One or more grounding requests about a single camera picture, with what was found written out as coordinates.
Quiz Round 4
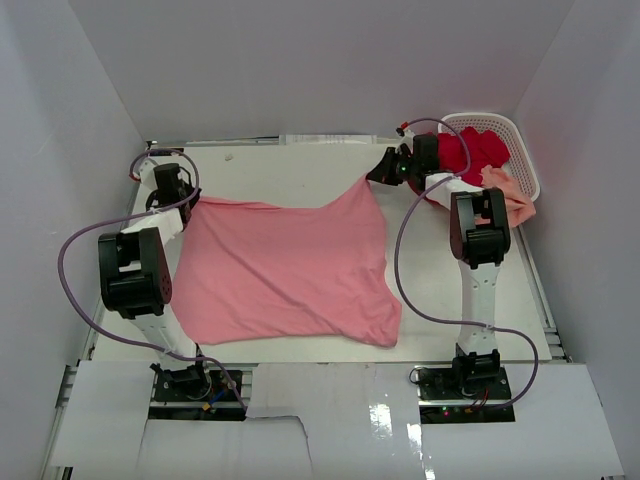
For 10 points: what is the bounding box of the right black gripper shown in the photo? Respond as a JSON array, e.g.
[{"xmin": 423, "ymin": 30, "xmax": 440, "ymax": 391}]
[{"xmin": 367, "ymin": 147, "xmax": 419, "ymax": 187}]

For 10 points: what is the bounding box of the pink t shirt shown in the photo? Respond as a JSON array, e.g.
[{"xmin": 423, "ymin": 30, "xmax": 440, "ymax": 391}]
[{"xmin": 170, "ymin": 178, "xmax": 402, "ymax": 348}]

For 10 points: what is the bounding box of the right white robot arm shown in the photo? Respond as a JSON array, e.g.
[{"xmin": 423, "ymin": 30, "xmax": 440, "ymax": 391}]
[{"xmin": 367, "ymin": 134, "xmax": 511, "ymax": 399}]

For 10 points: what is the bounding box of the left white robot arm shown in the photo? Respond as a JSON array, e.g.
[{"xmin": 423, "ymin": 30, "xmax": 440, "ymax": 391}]
[{"xmin": 98, "ymin": 160, "xmax": 212, "ymax": 400}]

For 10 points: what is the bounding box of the red t shirt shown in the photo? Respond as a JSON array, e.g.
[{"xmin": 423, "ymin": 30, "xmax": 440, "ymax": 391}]
[{"xmin": 425, "ymin": 127, "xmax": 510, "ymax": 208}]

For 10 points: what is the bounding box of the white plastic basket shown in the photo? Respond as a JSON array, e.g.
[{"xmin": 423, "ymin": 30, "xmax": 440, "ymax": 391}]
[{"xmin": 442, "ymin": 112, "xmax": 540, "ymax": 202}]

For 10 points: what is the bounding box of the peach t shirt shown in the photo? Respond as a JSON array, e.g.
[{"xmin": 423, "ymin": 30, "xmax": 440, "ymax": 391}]
[{"xmin": 481, "ymin": 166, "xmax": 536, "ymax": 229}]

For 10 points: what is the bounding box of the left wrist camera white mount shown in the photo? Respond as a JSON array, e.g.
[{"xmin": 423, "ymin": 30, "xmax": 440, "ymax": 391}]
[{"xmin": 129, "ymin": 157, "xmax": 158, "ymax": 190}]

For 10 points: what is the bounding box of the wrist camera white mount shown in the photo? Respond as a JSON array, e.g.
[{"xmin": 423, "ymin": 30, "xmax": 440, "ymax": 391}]
[
  {"xmin": 129, "ymin": 157, "xmax": 158, "ymax": 190},
  {"xmin": 396, "ymin": 122, "xmax": 415, "ymax": 150}
]

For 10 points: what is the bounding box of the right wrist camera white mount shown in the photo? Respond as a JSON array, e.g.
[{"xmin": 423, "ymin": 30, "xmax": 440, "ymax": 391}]
[{"xmin": 396, "ymin": 122, "xmax": 415, "ymax": 150}]

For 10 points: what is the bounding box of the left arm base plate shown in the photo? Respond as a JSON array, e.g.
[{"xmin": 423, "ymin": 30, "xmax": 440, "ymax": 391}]
[{"xmin": 148, "ymin": 362, "xmax": 252, "ymax": 422}]

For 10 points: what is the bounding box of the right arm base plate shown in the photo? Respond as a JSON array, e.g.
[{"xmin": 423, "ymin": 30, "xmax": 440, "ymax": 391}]
[{"xmin": 408, "ymin": 366, "xmax": 516, "ymax": 425}]

